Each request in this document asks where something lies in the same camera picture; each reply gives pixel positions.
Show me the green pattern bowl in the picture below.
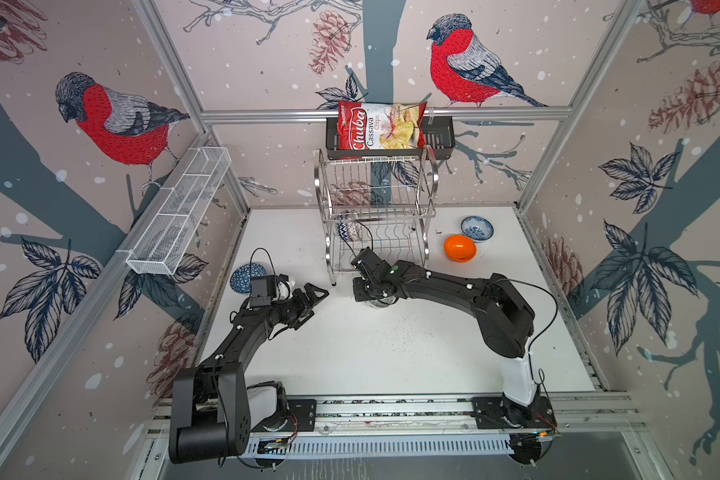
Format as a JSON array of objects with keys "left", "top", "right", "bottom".
[{"left": 366, "top": 296, "right": 398, "bottom": 308}]

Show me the dark red pattern bowl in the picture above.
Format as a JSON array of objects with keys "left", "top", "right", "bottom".
[{"left": 347, "top": 221, "right": 364, "bottom": 242}]

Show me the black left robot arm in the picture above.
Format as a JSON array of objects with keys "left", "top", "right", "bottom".
[{"left": 168, "top": 276, "right": 329, "bottom": 464}]

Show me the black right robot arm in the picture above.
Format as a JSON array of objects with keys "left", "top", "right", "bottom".
[{"left": 351, "top": 248, "right": 539, "bottom": 409}]

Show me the steel two-tier dish rack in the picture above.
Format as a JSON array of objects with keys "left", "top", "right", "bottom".
[{"left": 314, "top": 147, "right": 439, "bottom": 284}]

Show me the plain orange bowl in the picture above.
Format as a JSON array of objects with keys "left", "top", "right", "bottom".
[{"left": 443, "top": 235, "right": 478, "bottom": 263}]

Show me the blue floral small bowl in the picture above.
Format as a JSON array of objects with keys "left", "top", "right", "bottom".
[{"left": 460, "top": 215, "right": 494, "bottom": 243}]

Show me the red cassava chips bag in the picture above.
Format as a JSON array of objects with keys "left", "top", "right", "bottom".
[{"left": 338, "top": 101, "right": 426, "bottom": 144}]

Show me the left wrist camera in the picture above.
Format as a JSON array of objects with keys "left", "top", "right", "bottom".
[{"left": 248, "top": 275, "right": 292, "bottom": 308}]

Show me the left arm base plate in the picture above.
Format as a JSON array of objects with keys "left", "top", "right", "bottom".
[{"left": 251, "top": 399, "right": 317, "bottom": 435}]

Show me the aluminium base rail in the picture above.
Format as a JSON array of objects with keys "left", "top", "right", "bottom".
[{"left": 146, "top": 391, "right": 637, "bottom": 460}]

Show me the white mesh wall shelf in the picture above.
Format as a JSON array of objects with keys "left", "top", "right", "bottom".
[{"left": 126, "top": 146, "right": 231, "bottom": 275}]

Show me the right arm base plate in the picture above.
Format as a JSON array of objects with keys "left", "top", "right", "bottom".
[{"left": 471, "top": 394, "right": 557, "bottom": 430}]

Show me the aluminium horizontal frame bar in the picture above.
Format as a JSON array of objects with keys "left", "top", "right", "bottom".
[{"left": 201, "top": 106, "right": 574, "bottom": 126}]

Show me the aluminium frame corner post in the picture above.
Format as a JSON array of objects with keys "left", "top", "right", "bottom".
[{"left": 131, "top": 0, "right": 252, "bottom": 211}]

